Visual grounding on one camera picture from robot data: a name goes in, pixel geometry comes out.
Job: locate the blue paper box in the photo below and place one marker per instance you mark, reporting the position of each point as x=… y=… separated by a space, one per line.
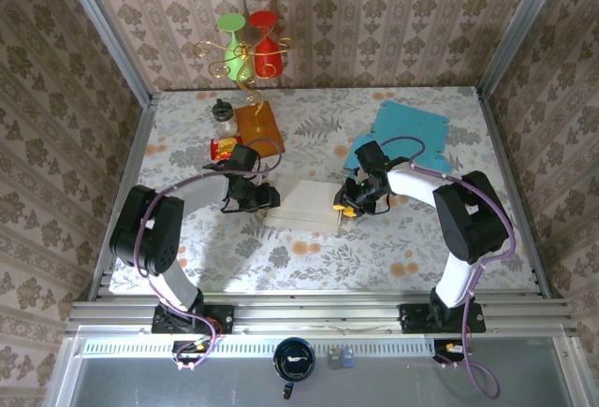
x=412 y=121

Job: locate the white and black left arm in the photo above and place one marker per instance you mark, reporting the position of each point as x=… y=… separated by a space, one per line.
x=150 y=229

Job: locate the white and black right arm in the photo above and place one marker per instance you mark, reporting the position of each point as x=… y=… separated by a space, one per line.
x=472 y=220

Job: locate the small grey blue box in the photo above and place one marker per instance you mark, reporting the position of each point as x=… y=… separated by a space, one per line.
x=341 y=359

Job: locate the red snack packet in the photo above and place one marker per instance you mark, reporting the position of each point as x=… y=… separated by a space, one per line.
x=222 y=147

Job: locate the glass jar with black lid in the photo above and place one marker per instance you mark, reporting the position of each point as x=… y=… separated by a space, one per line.
x=224 y=117

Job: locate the green goblet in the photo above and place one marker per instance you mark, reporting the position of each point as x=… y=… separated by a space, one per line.
x=234 y=53

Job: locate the red goblet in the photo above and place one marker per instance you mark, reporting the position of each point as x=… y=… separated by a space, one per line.
x=267 y=53

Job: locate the black cup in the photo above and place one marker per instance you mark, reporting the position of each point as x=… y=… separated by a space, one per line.
x=294 y=360

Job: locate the grey metal panel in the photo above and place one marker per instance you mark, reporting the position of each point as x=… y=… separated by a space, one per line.
x=398 y=386

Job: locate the aluminium frame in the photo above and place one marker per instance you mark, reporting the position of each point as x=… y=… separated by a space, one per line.
x=327 y=318

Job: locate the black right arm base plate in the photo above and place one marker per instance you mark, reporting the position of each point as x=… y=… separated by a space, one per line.
x=414 y=318

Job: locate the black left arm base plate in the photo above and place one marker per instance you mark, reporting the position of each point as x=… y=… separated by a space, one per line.
x=220 y=318

